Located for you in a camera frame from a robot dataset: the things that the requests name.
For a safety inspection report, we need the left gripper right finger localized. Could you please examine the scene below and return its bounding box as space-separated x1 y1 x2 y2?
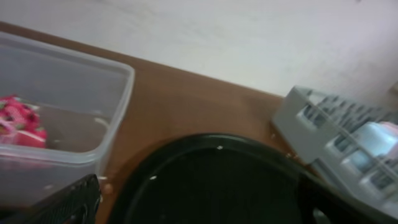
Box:
297 172 374 224

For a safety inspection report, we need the grey dishwasher rack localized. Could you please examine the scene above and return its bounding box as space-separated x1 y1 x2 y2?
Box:
272 86 397 217

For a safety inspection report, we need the red snack wrapper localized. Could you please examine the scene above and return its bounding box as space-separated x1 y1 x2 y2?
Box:
1 95 47 148

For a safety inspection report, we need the pink bowl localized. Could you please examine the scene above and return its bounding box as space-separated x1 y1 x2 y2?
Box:
379 121 398 135

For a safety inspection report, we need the round black serving tray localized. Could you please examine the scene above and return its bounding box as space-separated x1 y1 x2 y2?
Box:
107 133 374 224

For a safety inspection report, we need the blue cup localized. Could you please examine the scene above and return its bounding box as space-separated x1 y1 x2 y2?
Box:
348 122 397 173

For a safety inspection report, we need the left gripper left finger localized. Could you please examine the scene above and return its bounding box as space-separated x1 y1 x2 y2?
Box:
24 174 101 224

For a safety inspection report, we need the clear plastic bin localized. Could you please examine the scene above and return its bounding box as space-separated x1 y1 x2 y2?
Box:
1 33 134 209

